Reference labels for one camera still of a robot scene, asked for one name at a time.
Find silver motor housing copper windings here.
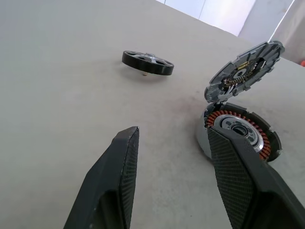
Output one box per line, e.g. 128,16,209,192
196,102,283,163

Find black silver spoked rotor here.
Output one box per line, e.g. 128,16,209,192
122,50,174,77

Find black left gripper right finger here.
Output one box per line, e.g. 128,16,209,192
206,125,305,229

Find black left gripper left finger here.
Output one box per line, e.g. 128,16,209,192
63,125,140,229

